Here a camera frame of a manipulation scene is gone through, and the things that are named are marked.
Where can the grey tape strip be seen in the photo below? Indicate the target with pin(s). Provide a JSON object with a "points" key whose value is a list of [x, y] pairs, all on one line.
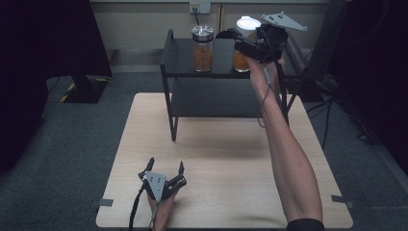
{"points": [[341, 199], [104, 202]]}

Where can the black curtain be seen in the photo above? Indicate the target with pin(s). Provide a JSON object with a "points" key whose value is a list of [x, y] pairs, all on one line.
{"points": [[38, 64], [375, 64]]}

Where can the wall conduit pipe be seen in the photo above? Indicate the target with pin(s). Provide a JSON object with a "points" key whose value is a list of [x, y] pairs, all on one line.
{"points": [[220, 16]]}

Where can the person's right hand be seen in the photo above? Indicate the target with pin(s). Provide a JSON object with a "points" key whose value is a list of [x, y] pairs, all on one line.
{"points": [[261, 72]]}

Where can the glass jar with silver lid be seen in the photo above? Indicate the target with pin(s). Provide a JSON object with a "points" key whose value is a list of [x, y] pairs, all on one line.
{"points": [[202, 51]]}

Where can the black two-tier shelf rack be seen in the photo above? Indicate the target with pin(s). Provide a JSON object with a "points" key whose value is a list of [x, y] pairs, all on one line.
{"points": [[192, 96]]}

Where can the black sleeve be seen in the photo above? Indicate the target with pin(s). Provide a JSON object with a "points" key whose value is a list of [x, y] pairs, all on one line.
{"points": [[305, 225]]}

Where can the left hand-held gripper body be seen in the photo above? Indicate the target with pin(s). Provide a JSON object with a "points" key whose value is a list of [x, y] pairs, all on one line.
{"points": [[158, 186]]}

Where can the white wall socket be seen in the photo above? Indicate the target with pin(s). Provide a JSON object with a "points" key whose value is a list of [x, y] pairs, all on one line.
{"points": [[199, 7]]}

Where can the black stand base yellow stripes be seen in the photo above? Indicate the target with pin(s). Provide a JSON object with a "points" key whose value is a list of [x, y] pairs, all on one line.
{"points": [[85, 91]]}

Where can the black chair back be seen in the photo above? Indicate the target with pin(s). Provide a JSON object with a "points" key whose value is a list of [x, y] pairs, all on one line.
{"points": [[221, 35]]}

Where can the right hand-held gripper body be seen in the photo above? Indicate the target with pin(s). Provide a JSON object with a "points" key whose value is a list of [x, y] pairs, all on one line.
{"points": [[267, 43]]}

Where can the glass jar with white lid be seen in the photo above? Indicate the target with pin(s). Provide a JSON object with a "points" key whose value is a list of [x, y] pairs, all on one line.
{"points": [[247, 23]]}

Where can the black upright panel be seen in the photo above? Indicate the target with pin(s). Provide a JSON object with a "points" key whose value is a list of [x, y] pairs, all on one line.
{"points": [[327, 38]]}

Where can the person's left hand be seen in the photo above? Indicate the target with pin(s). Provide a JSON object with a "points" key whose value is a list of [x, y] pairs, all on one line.
{"points": [[163, 208]]}

